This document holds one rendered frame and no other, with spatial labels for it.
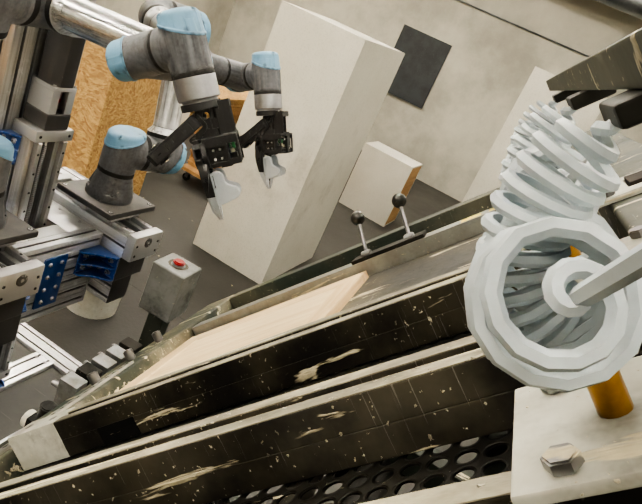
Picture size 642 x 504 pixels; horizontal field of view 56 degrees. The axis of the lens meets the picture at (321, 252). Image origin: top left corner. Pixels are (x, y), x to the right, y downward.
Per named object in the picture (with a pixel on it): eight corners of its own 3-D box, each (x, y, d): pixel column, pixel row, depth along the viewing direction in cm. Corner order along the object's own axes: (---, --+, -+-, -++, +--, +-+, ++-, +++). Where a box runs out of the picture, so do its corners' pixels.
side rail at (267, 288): (250, 322, 203) (236, 293, 201) (585, 196, 160) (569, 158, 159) (242, 329, 197) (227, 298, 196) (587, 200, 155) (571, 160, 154)
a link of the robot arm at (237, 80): (212, 59, 169) (235, 54, 161) (244, 68, 177) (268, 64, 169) (209, 87, 169) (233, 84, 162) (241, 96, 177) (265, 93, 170)
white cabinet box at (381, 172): (352, 196, 712) (378, 141, 686) (394, 220, 698) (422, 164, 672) (338, 201, 671) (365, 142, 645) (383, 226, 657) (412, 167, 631)
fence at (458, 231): (206, 334, 179) (200, 322, 179) (520, 214, 142) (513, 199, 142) (197, 340, 174) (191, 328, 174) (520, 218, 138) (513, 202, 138)
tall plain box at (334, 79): (253, 223, 514) (335, 20, 451) (312, 257, 499) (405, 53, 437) (192, 243, 433) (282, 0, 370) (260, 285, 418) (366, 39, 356)
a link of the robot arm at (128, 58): (147, 86, 117) (193, 76, 112) (105, 83, 107) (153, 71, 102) (140, 44, 116) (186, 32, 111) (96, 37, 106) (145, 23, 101)
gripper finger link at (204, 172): (214, 198, 106) (202, 149, 104) (206, 200, 106) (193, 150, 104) (217, 193, 111) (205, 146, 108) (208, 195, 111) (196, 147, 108)
